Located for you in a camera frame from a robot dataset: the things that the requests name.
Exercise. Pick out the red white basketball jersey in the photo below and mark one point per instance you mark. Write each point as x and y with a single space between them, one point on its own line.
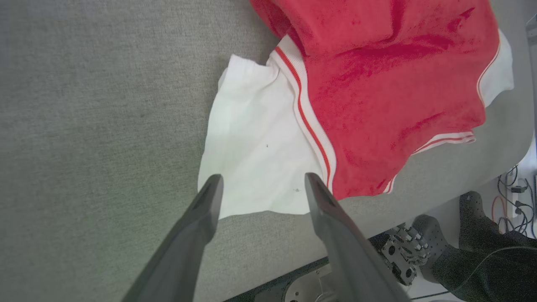
377 105

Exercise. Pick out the black perforated shoe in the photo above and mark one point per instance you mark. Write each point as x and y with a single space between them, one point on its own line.
432 235
474 214

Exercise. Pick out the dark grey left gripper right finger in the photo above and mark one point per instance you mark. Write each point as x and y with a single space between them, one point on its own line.
348 256

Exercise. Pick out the grey fabric sofa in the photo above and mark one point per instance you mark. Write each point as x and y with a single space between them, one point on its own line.
84 126

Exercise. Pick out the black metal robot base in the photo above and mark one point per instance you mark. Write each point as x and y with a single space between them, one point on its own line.
302 285

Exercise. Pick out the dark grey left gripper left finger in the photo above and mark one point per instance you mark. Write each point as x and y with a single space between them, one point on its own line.
186 251

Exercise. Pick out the silver roller wheel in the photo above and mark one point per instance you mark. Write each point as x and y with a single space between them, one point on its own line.
402 251

